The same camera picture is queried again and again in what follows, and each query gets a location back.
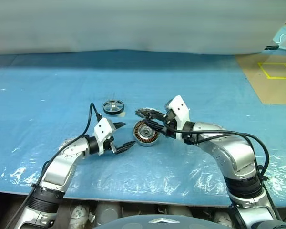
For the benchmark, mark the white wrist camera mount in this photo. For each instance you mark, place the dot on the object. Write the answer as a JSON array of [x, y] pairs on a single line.
[[102, 130], [180, 109]]

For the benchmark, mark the grey robot torso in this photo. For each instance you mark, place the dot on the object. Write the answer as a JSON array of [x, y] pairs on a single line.
[[157, 224]]

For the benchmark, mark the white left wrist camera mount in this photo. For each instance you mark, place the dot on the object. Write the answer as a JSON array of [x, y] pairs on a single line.
[[102, 130]]

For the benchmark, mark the grey rounded shape under table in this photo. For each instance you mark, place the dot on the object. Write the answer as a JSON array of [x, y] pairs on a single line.
[[180, 211], [108, 212], [78, 214], [221, 218]]

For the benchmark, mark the black spoked rotor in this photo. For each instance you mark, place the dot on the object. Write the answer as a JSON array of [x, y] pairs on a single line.
[[113, 106]]

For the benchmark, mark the small black background object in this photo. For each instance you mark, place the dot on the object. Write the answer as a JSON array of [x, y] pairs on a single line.
[[272, 47]]

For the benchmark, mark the blue plastic table sheet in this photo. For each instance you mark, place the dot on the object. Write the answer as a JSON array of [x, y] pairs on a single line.
[[181, 78]]

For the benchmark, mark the round grey motor lid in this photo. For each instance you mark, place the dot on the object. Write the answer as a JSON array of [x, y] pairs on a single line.
[[145, 111]]

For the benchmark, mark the white foam backdrop sheet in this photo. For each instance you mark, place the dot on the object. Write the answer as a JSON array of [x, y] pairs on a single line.
[[133, 23]]

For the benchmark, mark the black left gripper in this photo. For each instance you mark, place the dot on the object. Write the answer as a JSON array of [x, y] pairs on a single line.
[[110, 144]]

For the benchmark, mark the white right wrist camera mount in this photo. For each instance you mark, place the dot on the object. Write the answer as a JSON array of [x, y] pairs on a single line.
[[180, 109]]

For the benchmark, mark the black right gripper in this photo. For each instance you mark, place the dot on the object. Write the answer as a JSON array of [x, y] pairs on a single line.
[[170, 122]]

